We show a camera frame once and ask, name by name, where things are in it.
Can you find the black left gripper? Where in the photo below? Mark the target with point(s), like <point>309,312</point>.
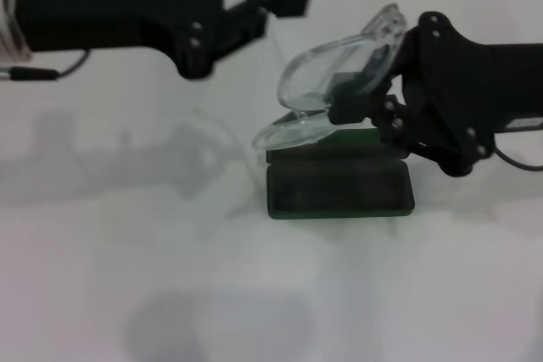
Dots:
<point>127,1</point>

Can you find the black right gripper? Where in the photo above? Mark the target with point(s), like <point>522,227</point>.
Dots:
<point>475,82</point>

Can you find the clear white glasses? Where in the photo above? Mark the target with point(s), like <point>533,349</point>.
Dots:
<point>314,65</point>

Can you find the green glasses case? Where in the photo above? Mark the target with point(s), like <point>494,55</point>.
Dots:
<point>339,192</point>

